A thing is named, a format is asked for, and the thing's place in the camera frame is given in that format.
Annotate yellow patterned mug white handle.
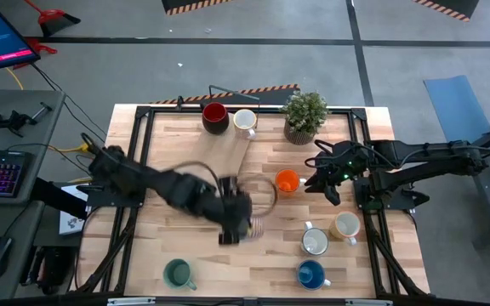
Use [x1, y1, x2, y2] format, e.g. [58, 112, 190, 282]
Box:
[232, 108, 259, 141]

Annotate wooden shelf black metal frame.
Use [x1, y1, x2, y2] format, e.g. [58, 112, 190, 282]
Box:
[187, 83, 262, 182]

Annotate beige mug white handle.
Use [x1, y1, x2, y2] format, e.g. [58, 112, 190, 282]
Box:
[328, 211, 362, 247]

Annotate black clamp parts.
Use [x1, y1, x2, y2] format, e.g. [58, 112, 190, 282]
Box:
[0, 109, 37, 138]

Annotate blue floor mat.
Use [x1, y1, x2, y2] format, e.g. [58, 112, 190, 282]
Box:
[422, 74, 490, 148]

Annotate black ramp hazard stripe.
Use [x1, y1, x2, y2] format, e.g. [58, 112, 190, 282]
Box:
[149, 82, 301, 106]
[410, 0, 481, 22]
[161, 0, 233, 17]

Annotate white printed paper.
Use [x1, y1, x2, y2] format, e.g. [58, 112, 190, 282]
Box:
[57, 182, 91, 237]

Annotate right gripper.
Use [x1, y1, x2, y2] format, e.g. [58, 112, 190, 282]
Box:
[304, 139, 373, 207]

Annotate black monitor cable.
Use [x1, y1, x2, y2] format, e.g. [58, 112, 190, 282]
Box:
[30, 62, 109, 144]

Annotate silver frame bracket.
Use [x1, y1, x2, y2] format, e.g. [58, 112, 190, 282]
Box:
[345, 298, 394, 306]
[106, 297, 157, 306]

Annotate grey desk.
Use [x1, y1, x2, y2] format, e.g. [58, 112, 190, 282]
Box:
[0, 88, 67, 301]

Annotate red dustpan with brush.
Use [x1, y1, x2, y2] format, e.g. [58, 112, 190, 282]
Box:
[23, 0, 83, 37]

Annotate red diamond patterned mug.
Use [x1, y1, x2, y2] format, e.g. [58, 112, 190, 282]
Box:
[201, 101, 231, 136]

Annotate potted plant striped pot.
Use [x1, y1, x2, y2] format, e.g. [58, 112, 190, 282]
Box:
[279, 89, 330, 146]

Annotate grey metal tool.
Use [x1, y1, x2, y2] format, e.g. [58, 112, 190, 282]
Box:
[31, 101, 54, 121]

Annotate white mug blue leaf print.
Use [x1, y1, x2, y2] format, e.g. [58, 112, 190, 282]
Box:
[299, 220, 330, 258]

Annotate black oblong pad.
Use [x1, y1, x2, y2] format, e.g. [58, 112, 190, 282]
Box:
[29, 177, 89, 221]

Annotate orange mug white handle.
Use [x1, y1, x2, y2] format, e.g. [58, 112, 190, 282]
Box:
[274, 168, 309, 197]

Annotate red plastic floor tool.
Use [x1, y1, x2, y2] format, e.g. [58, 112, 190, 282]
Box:
[13, 37, 59, 71]

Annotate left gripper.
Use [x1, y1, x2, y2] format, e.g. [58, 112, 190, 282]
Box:
[208, 176, 255, 247]

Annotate black table frame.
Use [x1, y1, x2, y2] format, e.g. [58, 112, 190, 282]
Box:
[70, 105, 431, 298]

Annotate yellow cable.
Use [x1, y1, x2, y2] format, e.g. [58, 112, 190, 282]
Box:
[5, 66, 89, 155]

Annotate green mug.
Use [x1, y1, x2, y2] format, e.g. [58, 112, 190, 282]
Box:
[162, 258, 198, 292]

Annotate blue mug white handle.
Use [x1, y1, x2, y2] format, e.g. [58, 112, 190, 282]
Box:
[295, 258, 333, 292]

